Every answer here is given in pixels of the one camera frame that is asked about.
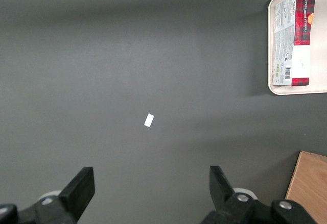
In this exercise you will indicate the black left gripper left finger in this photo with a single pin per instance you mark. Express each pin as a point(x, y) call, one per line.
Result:
point(76, 196)

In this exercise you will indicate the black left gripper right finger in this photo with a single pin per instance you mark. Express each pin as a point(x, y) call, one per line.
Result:
point(224, 201)

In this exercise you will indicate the beige plastic tray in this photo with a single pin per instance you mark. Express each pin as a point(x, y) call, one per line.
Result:
point(319, 55)

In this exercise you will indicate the wooden two-drawer cabinet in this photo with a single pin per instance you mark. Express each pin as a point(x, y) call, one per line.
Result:
point(311, 183)

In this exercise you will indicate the small white paper piece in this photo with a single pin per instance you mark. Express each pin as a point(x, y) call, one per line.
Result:
point(149, 120)

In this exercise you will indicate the red tartan shortbread box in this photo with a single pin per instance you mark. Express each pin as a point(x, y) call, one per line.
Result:
point(293, 35)

